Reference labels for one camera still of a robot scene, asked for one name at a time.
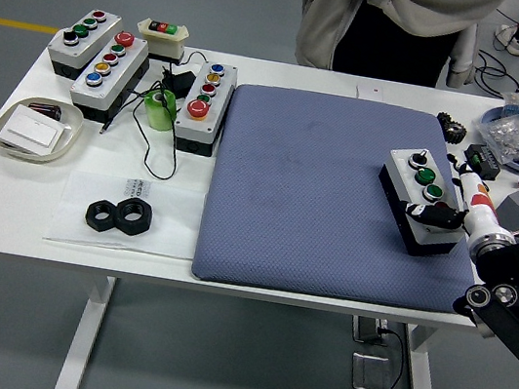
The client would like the black power adapter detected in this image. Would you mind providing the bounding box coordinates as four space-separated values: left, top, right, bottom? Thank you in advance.
158 64 197 98

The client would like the green tape roll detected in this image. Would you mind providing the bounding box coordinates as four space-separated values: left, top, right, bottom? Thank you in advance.
139 86 180 134

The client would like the grey box with black button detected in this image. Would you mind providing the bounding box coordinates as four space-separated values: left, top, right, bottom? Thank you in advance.
42 1 125 88

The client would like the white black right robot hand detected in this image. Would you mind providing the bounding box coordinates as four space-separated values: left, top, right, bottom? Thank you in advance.
392 146 517 249

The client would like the clear bag of metal parts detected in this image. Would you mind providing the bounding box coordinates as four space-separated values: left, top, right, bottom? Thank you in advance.
465 109 519 168

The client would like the black module green terminal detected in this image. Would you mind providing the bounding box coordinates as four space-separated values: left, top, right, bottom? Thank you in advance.
459 141 504 183

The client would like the grey under-table control box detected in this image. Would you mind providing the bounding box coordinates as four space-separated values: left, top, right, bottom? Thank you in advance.
348 314 391 348

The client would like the grey box blue-button end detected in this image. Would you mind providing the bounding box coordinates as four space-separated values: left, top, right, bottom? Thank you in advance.
169 57 240 161

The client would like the long grey five-button box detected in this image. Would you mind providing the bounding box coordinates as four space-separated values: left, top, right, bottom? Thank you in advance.
64 24 155 130

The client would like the black gear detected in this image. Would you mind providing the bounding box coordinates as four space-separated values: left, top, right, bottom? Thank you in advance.
432 110 470 147

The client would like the grey shallow tray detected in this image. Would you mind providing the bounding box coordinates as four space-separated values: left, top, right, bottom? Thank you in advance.
0 90 88 171

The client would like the black hex nut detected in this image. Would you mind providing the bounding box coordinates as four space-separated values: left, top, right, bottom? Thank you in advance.
82 196 122 235
112 195 157 238

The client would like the white wall switch plate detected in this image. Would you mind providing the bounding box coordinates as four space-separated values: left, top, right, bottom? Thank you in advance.
0 101 67 156

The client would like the blue-grey textured mat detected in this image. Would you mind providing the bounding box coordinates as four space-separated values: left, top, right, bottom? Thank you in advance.
189 77 505 324

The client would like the black power cable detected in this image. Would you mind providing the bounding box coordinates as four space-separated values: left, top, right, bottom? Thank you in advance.
369 325 412 389

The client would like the thin black cord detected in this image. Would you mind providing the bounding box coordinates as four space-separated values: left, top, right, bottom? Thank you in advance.
93 36 210 184

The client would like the cream three-button switch box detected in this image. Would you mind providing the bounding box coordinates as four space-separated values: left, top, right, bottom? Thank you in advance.
132 16 191 65

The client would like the dark red small part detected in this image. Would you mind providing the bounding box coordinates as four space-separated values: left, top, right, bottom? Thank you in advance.
26 99 64 122

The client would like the metal floor socket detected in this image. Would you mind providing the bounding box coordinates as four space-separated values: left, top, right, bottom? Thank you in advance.
346 350 398 389

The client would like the clear printed plastic bag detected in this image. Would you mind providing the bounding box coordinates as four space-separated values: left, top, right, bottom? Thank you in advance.
42 165 208 264

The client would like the grey four-button control box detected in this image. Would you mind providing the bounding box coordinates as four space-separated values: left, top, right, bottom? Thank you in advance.
367 142 478 265

